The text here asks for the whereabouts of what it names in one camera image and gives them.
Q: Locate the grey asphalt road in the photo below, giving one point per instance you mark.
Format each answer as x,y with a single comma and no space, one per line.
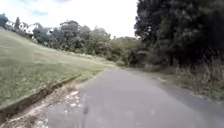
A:
133,100

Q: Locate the row of distant trees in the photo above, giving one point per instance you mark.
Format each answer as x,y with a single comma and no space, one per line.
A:
76,40

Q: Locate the wood of dark trees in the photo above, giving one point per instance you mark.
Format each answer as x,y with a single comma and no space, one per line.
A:
180,33

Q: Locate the grass slope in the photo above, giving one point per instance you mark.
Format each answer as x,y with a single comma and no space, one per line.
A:
33,70

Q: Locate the dirt gutter strip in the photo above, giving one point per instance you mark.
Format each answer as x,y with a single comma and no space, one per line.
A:
43,111

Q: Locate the overgrown roadside verge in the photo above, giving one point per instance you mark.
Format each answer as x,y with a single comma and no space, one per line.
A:
196,78

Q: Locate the concrete kerb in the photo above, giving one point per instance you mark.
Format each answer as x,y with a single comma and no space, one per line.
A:
33,98

